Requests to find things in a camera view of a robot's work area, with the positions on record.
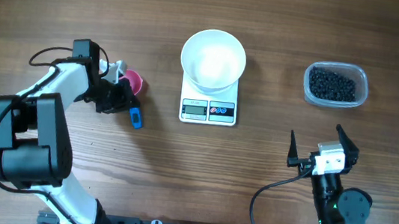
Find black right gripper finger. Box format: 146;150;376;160
286;130;311;168
335;124;359;155

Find pink scoop with blue handle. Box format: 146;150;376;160
119;69;144;129

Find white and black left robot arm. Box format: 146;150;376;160
0;39;142;224

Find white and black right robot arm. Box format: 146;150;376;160
287;125;373;224

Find white digital kitchen scale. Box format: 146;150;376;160
179;75;239;127

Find white bowl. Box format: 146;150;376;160
180;29;247;93

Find clear plastic container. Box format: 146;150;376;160
303;61;369;108

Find black beans in container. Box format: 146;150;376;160
309;67;356;102

